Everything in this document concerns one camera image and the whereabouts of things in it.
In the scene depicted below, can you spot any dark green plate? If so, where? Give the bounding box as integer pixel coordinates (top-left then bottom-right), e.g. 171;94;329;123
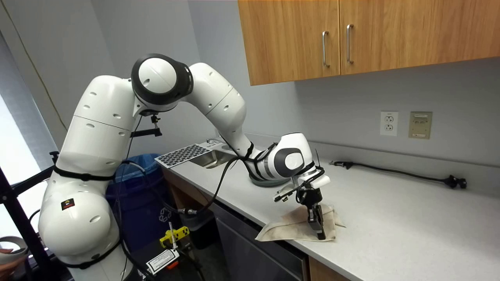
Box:
249;176;287;187

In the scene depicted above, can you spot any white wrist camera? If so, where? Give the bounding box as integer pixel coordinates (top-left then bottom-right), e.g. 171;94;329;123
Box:
302;174;331;188

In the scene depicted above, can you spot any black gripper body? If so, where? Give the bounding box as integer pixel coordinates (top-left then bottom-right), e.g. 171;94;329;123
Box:
295;188;323;232

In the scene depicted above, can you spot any beige cloth towel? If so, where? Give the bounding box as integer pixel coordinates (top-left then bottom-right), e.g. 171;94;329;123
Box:
256;204;345;241

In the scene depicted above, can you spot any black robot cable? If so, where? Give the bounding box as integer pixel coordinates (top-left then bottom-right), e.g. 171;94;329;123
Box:
176;141;277;218

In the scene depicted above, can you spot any blue recycling bin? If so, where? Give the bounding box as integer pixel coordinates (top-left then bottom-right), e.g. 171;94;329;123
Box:
106;152;179;251

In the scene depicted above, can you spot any white red device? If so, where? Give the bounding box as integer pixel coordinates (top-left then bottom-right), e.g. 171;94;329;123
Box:
145;249;179;274

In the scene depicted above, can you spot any wooden upper cabinet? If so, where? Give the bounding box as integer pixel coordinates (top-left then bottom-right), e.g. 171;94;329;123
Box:
237;0;500;85

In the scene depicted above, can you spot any dishwasher front panel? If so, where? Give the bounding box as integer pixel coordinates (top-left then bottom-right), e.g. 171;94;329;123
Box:
210;202;307;281

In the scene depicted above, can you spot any beige wall switch plate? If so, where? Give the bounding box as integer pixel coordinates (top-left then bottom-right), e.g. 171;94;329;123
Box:
409;110;432;138

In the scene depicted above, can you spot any silver cabinet handle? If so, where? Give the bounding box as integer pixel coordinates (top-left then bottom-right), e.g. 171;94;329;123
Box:
320;29;329;68
345;23;354;65

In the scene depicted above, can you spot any steel sink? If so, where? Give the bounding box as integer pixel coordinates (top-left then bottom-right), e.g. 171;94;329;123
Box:
192;149;232;168

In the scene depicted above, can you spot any white wall outlet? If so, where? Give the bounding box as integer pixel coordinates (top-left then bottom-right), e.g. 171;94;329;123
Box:
379;112;398;135

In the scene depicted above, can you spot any yellow tool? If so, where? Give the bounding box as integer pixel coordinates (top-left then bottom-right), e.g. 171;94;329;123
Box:
159;224;190;247

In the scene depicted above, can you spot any right silver cabinet handle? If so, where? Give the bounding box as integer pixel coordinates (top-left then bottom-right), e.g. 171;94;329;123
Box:
345;23;354;65

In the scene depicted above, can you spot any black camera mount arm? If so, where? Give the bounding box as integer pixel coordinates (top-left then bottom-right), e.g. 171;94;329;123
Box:
129;113;162;138

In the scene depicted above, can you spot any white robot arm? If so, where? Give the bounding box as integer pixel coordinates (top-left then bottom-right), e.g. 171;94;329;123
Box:
38;52;329;281

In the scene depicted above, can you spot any left silver cabinet handle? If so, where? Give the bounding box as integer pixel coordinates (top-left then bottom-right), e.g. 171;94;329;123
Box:
320;29;329;68

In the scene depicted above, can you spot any black cable on counter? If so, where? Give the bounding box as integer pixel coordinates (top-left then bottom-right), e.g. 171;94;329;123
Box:
329;158;468;190

